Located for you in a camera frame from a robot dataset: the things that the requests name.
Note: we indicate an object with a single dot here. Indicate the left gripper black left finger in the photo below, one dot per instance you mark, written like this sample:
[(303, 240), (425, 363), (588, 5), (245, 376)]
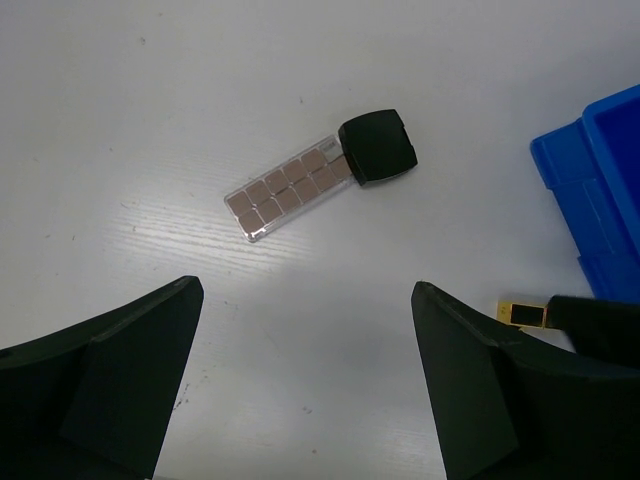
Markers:
[(94, 400)]

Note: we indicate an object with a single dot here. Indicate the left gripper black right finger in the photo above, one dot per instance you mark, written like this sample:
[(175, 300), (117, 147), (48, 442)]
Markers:
[(507, 405)]

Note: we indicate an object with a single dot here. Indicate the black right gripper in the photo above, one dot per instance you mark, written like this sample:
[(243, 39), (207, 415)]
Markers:
[(603, 330)]

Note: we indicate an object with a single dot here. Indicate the black gold square lipstick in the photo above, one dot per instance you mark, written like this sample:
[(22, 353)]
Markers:
[(521, 315)]

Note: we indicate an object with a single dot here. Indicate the clear nude eyeshadow palette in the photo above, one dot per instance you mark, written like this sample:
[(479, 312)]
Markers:
[(296, 185)]

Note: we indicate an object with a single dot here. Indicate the blue divided plastic bin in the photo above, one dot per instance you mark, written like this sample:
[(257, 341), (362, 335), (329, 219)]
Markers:
[(592, 168)]

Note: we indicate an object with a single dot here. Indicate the black square compact case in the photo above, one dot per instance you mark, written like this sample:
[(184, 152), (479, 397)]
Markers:
[(377, 147)]

